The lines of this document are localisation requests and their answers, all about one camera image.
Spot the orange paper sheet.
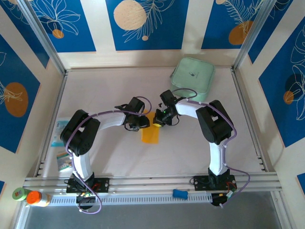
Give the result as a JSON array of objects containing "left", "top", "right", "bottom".
[{"left": 141, "top": 112, "right": 160, "bottom": 144}]

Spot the mint green zip pouch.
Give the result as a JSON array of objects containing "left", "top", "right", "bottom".
[{"left": 169, "top": 57, "right": 216, "bottom": 102}]

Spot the blue bone-shaped object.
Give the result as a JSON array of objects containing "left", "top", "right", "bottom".
[{"left": 172, "top": 188, "right": 189, "bottom": 199}]

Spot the blue white plastic packet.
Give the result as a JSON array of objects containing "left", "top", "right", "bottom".
[{"left": 51, "top": 117, "right": 72, "bottom": 147}]

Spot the green orange printed packet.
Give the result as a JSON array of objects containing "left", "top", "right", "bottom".
[{"left": 56, "top": 150, "right": 73, "bottom": 172}]

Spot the orange lid bottle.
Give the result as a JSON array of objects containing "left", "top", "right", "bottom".
[{"left": 26, "top": 190, "right": 52, "bottom": 207}]

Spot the green tape roll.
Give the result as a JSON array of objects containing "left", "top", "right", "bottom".
[{"left": 12, "top": 187, "right": 31, "bottom": 202}]

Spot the long aluminium mounting rail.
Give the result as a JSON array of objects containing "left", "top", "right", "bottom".
[{"left": 23, "top": 175, "right": 283, "bottom": 193}]

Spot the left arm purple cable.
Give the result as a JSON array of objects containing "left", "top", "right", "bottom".
[{"left": 65, "top": 96, "right": 153, "bottom": 215}]

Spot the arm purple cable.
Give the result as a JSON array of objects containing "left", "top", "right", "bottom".
[
  {"left": 65, "top": 96, "right": 153, "bottom": 215},
  {"left": 171, "top": 88, "right": 251, "bottom": 208}
]

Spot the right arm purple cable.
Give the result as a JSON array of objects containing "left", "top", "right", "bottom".
[{"left": 171, "top": 88, "right": 251, "bottom": 208}]

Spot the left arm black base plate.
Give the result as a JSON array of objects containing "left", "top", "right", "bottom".
[{"left": 66, "top": 177, "right": 110, "bottom": 193}]

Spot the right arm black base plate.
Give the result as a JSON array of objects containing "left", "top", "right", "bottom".
[{"left": 193, "top": 175, "right": 236, "bottom": 191}]

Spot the grey slotted cable duct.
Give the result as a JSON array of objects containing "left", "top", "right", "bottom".
[{"left": 49, "top": 192, "right": 213, "bottom": 205}]

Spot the aluminium side rail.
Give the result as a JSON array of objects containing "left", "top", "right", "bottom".
[
  {"left": 231, "top": 68, "right": 266, "bottom": 171},
  {"left": 35, "top": 69, "right": 69, "bottom": 177}
]

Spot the aluminium frame post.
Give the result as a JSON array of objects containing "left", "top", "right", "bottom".
[
  {"left": 233, "top": 0, "right": 278, "bottom": 70},
  {"left": 18, "top": 0, "right": 67, "bottom": 73}
]

